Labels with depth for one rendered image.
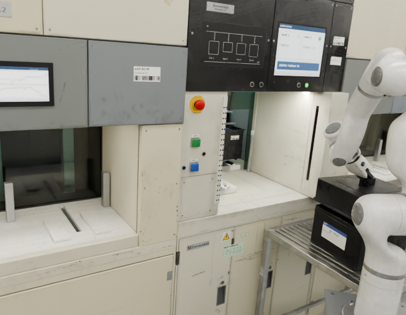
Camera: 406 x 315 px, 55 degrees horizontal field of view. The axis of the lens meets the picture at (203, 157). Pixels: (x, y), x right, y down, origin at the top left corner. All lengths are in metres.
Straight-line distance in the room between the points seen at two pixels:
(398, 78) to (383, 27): 1.14
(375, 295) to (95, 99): 1.06
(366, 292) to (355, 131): 0.53
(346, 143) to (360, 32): 0.82
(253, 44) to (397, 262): 0.94
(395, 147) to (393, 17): 1.24
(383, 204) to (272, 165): 1.13
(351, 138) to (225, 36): 0.60
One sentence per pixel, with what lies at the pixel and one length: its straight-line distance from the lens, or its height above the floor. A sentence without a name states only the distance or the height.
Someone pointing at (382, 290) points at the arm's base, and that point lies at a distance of 1.33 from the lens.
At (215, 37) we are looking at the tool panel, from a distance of 1.54.
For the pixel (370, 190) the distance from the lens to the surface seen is 1.71.
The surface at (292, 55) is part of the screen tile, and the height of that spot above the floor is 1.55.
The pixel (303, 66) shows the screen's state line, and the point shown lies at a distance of 1.85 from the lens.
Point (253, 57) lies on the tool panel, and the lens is 1.65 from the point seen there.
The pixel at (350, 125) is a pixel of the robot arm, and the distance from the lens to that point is 1.46.
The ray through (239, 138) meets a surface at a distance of 2.34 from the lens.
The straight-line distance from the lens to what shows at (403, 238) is 1.83.
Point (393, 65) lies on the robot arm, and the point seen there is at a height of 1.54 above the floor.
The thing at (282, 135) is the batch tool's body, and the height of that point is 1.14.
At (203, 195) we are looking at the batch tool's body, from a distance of 1.65.
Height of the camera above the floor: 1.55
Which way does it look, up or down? 15 degrees down
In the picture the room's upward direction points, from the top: 4 degrees clockwise
